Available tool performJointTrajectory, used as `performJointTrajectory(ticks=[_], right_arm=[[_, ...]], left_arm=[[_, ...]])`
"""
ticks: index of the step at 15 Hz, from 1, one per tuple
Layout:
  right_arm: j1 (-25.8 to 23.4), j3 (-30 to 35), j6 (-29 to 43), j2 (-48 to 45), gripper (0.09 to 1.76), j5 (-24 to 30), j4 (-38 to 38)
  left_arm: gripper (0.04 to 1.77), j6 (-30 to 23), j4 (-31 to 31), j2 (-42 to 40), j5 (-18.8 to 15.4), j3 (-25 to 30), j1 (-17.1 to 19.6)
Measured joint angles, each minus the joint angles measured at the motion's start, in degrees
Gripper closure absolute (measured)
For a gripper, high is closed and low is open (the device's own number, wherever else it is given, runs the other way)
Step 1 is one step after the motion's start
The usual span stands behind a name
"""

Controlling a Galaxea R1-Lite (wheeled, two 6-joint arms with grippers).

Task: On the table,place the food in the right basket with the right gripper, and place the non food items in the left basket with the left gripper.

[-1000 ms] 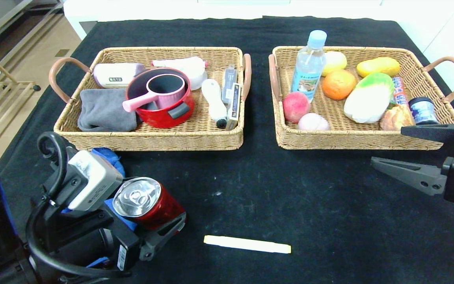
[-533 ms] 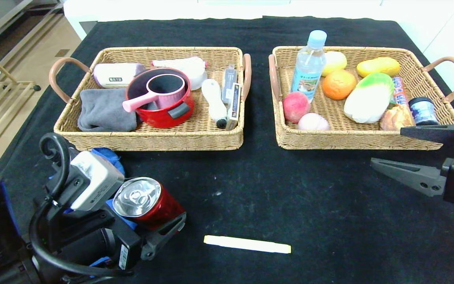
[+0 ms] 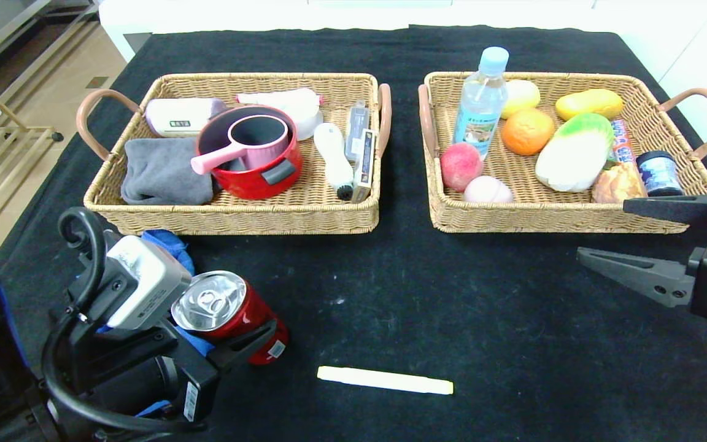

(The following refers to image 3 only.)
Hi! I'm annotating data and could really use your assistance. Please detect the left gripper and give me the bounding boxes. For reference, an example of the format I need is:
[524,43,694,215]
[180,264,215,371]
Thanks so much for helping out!
[87,317,278,425]

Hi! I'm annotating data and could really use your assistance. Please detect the red soda can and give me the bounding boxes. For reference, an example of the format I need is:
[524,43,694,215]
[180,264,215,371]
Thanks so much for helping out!
[171,271,290,366]

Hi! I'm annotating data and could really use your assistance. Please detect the blue microfibre cloth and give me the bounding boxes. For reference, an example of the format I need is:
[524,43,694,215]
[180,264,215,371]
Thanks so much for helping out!
[96,230,214,418]

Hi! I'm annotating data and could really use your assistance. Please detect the cream marker pen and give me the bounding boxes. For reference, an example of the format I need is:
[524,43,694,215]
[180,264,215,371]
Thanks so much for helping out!
[317,366,454,396]

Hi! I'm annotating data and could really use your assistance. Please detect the orange fruit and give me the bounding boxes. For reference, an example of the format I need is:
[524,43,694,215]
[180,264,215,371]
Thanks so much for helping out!
[501,108,556,157]

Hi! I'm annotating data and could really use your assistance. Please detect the white brush-tip bottle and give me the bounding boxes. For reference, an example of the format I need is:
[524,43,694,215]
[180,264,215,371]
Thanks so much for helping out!
[314,122,355,201]

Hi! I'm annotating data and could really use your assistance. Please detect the clear water bottle blue cap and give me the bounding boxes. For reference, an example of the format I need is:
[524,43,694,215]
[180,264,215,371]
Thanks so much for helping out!
[454,46,510,161]

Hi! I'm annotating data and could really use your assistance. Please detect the dark blue jar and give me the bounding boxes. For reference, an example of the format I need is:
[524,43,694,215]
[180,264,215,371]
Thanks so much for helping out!
[636,150,684,197]

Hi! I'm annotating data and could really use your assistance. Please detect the brown bread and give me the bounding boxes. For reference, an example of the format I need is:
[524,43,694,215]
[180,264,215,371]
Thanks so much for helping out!
[592,161,647,204]

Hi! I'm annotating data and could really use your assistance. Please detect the orange and blue snack packet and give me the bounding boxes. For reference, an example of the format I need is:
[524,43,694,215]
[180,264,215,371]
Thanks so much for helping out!
[610,119,636,163]

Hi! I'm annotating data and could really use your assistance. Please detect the toy napa cabbage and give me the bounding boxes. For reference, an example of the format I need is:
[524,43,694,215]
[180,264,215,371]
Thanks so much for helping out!
[535,112,615,192]

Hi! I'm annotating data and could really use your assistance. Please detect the yellow mango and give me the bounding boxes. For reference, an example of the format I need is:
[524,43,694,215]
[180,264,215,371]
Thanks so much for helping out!
[554,88,624,122]

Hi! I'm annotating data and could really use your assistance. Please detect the red cooking pot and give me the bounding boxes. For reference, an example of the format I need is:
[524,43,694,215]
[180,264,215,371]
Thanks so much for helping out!
[195,105,304,201]

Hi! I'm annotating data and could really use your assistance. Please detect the pale pink peach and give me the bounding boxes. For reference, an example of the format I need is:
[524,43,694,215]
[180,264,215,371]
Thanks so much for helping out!
[463,176,514,204]

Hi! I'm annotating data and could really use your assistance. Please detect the grey cloth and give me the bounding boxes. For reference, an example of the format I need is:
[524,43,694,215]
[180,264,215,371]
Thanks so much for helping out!
[122,137,214,206]

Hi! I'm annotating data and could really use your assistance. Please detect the pink saucepan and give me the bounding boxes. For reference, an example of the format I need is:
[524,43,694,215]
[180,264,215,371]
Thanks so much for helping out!
[191,114,291,176]

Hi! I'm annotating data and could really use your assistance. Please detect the yellow lemon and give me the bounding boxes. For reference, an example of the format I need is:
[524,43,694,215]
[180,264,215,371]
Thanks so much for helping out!
[504,79,541,120]

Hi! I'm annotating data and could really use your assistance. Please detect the red peach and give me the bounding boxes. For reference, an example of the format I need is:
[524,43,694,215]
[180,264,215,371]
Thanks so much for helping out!
[440,142,485,193]

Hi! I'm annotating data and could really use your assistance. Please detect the black table cloth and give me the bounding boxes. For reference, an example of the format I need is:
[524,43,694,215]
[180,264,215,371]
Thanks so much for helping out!
[0,26,707,442]

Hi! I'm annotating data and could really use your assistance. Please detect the cream and black card box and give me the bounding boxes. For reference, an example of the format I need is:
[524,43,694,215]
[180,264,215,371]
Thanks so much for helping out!
[352,128,377,203]

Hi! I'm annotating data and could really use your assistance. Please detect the white cylindrical pouch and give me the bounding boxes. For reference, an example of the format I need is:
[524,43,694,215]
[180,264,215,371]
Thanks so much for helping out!
[144,98,228,138]

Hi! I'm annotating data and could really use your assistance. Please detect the white tube pink cap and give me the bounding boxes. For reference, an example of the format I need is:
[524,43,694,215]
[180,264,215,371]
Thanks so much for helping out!
[237,88,325,108]

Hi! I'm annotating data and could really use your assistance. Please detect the wooden rack on wheels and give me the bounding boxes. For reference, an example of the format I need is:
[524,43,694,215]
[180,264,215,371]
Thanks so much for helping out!
[0,92,64,255]

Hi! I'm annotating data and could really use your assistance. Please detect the grey wooden shelf unit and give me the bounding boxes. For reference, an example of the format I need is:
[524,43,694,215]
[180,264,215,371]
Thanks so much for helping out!
[0,0,106,105]

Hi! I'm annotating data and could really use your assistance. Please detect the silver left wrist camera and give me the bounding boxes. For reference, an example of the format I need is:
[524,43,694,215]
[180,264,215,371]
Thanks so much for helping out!
[106,235,193,330]

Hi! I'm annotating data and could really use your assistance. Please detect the wicker basket brown handles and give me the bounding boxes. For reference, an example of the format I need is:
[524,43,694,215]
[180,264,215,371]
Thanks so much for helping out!
[418,71,707,234]
[75,72,393,237]

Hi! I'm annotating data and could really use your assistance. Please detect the black camera cable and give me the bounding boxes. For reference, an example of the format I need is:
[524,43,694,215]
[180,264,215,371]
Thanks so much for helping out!
[41,207,207,436]

